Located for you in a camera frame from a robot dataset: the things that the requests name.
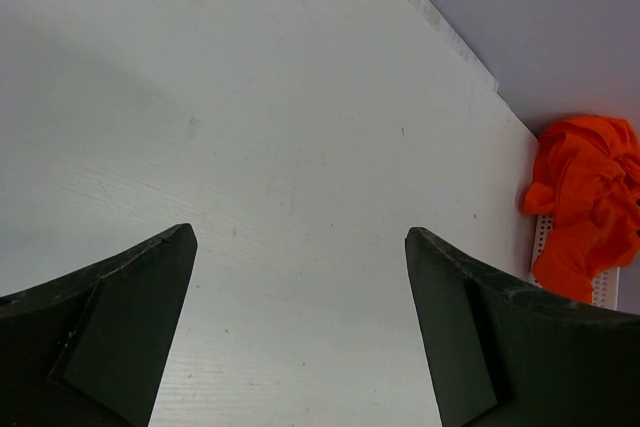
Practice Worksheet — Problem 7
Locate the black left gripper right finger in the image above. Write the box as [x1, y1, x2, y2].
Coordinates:
[405, 227, 639, 426]

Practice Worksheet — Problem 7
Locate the white perforated plastic basket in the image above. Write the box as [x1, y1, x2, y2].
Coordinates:
[528, 215, 620, 311]

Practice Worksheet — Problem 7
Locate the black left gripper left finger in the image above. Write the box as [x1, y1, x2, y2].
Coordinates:
[1, 224, 197, 426]

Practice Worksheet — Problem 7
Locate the white paper strip at wall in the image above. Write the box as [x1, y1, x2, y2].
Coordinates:
[407, 0, 498, 92]

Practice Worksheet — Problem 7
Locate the orange t shirt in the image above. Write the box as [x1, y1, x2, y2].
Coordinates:
[522, 115, 639, 272]

